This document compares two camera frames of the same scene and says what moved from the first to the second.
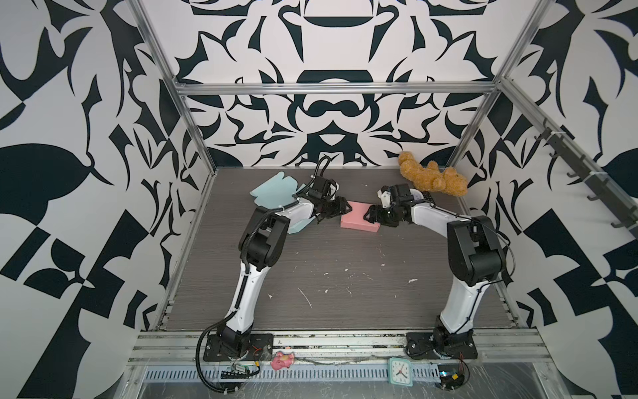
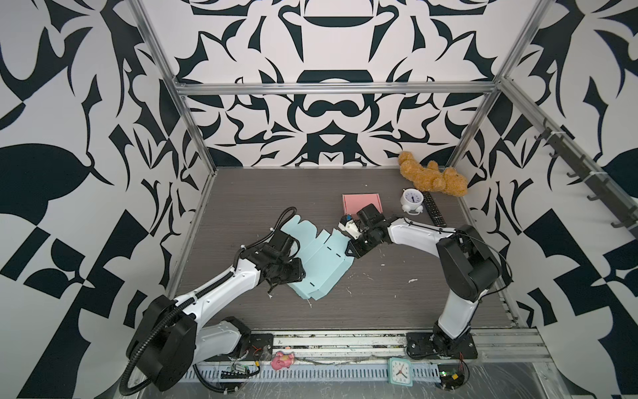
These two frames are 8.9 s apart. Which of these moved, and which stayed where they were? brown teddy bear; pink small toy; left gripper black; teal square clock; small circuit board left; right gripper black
Moved: right gripper black; left gripper black
Stayed: teal square clock; small circuit board left; brown teddy bear; pink small toy
